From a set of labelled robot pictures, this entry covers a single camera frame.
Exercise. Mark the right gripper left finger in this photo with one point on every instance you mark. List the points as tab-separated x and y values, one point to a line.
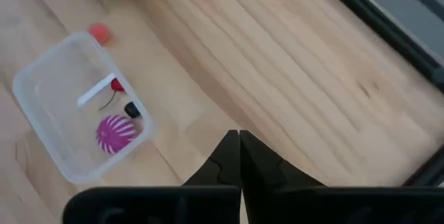
208	206

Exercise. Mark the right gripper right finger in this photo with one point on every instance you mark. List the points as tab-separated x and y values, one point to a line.
277	199

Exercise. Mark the magenta white striped toy ball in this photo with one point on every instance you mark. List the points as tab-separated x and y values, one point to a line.
115	134

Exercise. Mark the small dark toy plum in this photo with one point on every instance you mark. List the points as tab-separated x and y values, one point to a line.
132	110

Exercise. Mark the red toy cherry with stem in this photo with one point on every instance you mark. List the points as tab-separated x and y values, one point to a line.
117	85

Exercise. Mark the small pink toy peach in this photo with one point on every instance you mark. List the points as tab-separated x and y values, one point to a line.
98	33

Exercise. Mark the clear plastic tupperware container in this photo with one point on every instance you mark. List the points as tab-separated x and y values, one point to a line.
52	113

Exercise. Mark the black aluminium rig frame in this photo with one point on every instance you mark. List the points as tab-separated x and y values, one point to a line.
381	30

